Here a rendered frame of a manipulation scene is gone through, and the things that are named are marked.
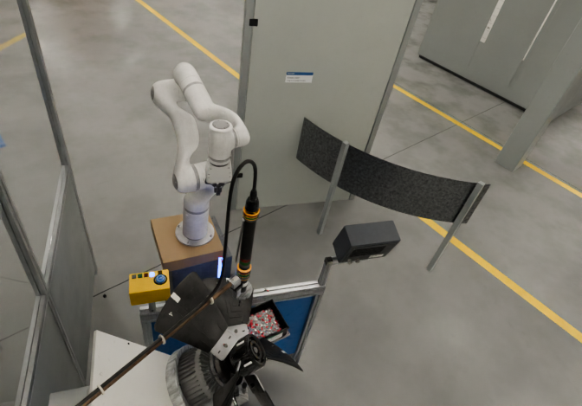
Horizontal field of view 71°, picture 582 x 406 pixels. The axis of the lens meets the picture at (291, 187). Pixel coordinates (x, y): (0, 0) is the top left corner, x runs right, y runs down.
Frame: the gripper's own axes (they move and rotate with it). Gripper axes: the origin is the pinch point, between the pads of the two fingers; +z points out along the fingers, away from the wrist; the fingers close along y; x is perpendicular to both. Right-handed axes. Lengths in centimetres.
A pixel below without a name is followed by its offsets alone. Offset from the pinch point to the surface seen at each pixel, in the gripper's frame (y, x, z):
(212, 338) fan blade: 9, 56, 14
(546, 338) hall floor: -249, 37, 143
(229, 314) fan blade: 0.9, 43.0, 24.4
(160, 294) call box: 25, 19, 40
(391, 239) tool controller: -78, 21, 20
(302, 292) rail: -43, 16, 60
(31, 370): 70, 41, 43
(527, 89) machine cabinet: -496, -291, 112
